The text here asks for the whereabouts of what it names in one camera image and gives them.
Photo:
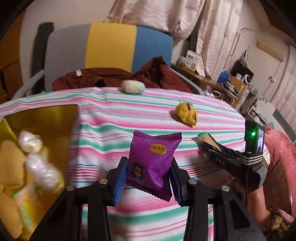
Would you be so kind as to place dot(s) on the pale pink curtain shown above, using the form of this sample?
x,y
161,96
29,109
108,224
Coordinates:
x,y
208,27

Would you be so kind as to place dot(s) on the striped bed sheet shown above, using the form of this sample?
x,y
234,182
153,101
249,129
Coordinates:
x,y
104,120

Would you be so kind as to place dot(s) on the dark cloth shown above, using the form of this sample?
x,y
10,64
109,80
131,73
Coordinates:
x,y
42,53

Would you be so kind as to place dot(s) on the wooden wardrobe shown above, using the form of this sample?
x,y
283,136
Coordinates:
x,y
10,58

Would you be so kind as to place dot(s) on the yellow green snack packet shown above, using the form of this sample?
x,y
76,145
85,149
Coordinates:
x,y
26,204

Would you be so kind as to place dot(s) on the white and blue box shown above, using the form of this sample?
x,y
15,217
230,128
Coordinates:
x,y
192,60

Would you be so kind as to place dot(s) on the person's right forearm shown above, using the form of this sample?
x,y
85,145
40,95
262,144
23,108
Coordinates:
x,y
259,206

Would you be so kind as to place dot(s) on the gold tin box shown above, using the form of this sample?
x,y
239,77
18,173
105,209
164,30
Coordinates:
x,y
46,120

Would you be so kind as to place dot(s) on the pale yellow snack packet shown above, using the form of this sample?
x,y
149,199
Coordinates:
x,y
205,138

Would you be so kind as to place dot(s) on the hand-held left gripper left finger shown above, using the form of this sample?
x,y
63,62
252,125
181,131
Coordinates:
x,y
119,183

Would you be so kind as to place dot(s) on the white wrapped bun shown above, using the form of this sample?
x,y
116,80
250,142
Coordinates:
x,y
133,87

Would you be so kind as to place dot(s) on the air conditioner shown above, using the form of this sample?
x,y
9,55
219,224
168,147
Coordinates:
x,y
270,48

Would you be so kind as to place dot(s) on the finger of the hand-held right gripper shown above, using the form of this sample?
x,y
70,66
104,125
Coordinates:
x,y
229,150
219,157

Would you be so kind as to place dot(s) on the cream box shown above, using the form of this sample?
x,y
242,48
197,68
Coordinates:
x,y
266,158

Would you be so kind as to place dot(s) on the wooden desk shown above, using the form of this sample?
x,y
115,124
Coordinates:
x,y
208,81

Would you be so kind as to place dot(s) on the yellow crumpled wrapper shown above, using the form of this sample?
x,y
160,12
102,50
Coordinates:
x,y
186,113

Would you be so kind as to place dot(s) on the dark red garment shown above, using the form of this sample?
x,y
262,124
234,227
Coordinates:
x,y
104,78

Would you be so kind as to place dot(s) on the blue mug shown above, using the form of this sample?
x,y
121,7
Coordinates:
x,y
223,75

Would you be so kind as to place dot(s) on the white cabinet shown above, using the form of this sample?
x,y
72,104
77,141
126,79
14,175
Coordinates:
x,y
266,109

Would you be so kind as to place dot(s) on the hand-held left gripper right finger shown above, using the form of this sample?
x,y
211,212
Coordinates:
x,y
175,185

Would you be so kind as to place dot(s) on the cardboard box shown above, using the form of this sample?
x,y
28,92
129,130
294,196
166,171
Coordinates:
x,y
238,87

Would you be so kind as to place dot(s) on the grey yellow blue chair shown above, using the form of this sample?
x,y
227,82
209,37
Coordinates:
x,y
111,46

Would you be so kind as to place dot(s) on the purple snack packet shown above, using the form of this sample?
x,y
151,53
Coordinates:
x,y
150,162

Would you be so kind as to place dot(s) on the person's right hand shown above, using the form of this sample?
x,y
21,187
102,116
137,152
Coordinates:
x,y
239,190

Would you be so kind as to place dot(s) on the floral clothing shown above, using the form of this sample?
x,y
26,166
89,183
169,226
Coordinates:
x,y
278,223

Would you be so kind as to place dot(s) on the white wrapped ball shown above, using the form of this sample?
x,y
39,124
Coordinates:
x,y
30,141
44,171

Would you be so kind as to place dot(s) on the white cup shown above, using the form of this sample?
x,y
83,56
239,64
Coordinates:
x,y
182,60

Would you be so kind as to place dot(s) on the white round device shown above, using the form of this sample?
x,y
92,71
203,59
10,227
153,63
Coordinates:
x,y
246,78

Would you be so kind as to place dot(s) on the pink cushion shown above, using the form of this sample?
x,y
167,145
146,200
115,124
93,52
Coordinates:
x,y
279,150

